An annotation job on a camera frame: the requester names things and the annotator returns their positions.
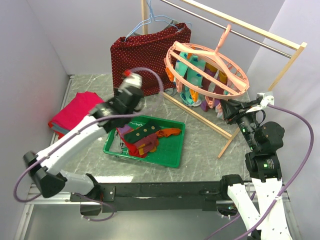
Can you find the dark red dotted garment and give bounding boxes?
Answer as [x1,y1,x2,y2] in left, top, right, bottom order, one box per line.
[110,23,192,91]

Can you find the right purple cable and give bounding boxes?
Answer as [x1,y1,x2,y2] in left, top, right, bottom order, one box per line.
[203,104,314,240]

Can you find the blue wire hanger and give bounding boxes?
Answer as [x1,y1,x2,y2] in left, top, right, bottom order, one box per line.
[124,0,180,42]

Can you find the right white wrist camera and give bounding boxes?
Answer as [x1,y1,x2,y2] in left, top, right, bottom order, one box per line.
[247,91,275,113]

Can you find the wooden clothes rack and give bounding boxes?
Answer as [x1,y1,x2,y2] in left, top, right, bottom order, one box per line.
[140,0,308,159]

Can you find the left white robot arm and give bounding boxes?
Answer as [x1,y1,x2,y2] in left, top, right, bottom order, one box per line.
[23,86,144,201]

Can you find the purple cable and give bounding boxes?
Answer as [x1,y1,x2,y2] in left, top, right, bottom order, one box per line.
[13,66,166,223]
[203,104,314,240]

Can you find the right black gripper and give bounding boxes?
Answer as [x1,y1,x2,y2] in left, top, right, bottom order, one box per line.
[218,97,259,149]

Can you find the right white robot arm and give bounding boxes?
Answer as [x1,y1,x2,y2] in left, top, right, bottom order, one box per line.
[219,99,292,240]

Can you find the metal hanging rod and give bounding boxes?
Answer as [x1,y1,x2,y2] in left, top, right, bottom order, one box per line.
[160,0,292,59]

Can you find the grey white sock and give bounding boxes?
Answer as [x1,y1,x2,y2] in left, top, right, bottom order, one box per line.
[109,130,127,154]

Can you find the maroon yellow striped sock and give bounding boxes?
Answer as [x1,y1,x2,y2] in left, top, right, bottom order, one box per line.
[116,124,160,154]

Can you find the red sock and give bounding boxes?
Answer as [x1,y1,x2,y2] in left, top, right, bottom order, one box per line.
[124,141,147,158]

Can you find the black base crossbar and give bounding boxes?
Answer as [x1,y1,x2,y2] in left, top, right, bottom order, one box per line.
[69,181,251,217]

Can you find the orange sock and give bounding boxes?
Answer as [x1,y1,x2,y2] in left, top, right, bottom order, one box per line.
[156,128,181,138]

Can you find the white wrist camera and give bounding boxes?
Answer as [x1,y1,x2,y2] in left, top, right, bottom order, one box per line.
[118,70,142,92]
[247,91,275,113]

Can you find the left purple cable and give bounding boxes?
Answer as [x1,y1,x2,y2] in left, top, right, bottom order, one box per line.
[13,66,166,223]

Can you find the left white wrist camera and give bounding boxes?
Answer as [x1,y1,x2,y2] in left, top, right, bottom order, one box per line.
[118,70,142,92]

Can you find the maroon purple hanging sock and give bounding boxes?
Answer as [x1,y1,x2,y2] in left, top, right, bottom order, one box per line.
[200,63,228,112]

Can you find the aluminium frame rail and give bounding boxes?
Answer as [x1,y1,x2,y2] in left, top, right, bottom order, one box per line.
[13,74,101,240]

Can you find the folded pink cloth stack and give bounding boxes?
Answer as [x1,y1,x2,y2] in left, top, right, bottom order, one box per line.
[48,91,104,139]

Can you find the pink round clip hanger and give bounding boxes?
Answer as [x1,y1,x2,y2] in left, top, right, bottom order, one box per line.
[164,25,250,109]

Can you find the teal patterned hanging sock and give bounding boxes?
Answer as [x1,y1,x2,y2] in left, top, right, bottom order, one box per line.
[175,52,206,107]

